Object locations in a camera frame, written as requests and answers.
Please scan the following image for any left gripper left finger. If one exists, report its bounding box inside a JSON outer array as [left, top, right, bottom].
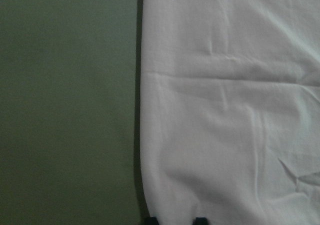
[[144, 217, 159, 225]]

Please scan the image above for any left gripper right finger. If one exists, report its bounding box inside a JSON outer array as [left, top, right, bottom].
[[193, 217, 208, 225]]

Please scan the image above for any pink Snoopy t-shirt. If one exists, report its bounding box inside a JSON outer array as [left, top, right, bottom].
[[140, 0, 320, 225]]

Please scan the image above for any brown paper table cover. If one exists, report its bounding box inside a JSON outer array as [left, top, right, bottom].
[[0, 0, 149, 225]]

